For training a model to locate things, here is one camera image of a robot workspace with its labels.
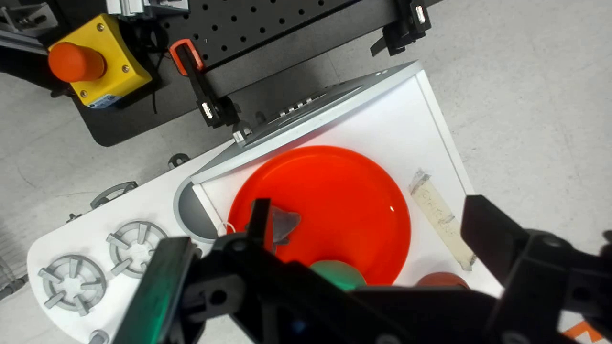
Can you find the grey stove knob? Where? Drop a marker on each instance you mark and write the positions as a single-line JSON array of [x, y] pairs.
[[98, 336]]

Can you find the toy sink basin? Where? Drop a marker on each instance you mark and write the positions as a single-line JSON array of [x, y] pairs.
[[193, 212]]

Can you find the orange floor tape marker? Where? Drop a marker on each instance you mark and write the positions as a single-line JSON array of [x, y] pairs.
[[583, 330]]

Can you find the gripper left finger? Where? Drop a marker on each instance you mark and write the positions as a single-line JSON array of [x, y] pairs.
[[155, 292]]

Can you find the yellow box red stop button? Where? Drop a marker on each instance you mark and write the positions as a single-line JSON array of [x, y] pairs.
[[105, 59]]

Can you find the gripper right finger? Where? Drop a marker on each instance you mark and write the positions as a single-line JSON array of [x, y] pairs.
[[490, 241]]

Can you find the small brown bowl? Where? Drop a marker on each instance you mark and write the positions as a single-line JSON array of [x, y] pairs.
[[440, 279]]

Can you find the grey metal bracket plate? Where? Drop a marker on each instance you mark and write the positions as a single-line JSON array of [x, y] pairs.
[[25, 19]]

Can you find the green foam ball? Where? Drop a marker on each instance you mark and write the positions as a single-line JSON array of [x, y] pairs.
[[341, 273]]

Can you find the clear tape strip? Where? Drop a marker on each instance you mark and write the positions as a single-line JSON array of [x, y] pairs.
[[442, 220]]

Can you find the aluminium extrusion rail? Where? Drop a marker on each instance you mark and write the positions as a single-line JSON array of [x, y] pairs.
[[144, 4]]

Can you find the black perforated breadboard table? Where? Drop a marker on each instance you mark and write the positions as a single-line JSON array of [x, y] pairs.
[[254, 30]]

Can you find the red plastic bowl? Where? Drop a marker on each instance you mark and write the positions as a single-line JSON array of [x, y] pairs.
[[337, 202]]

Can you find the white toy kitchen cabinet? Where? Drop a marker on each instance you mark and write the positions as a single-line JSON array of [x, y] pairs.
[[394, 134]]

